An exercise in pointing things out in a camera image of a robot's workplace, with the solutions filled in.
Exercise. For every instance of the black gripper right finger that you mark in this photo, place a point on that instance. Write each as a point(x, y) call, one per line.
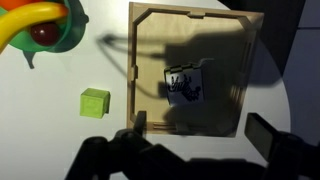
point(263, 133)

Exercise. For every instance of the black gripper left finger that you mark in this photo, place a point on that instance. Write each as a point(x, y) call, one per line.
point(140, 123)

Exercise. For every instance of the light green toy block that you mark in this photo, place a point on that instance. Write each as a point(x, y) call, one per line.
point(93, 104)

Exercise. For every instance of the wooden box tray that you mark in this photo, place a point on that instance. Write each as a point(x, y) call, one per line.
point(150, 40)

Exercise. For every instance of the dark red toy plum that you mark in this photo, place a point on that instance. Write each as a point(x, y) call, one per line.
point(45, 34)

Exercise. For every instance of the yellow toy banana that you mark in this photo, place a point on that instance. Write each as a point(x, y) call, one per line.
point(26, 18)

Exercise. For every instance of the orange toy fruit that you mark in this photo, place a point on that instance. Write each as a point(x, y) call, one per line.
point(13, 3)

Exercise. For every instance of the green translucent fruit bowl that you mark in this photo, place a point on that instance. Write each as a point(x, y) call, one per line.
point(75, 30)

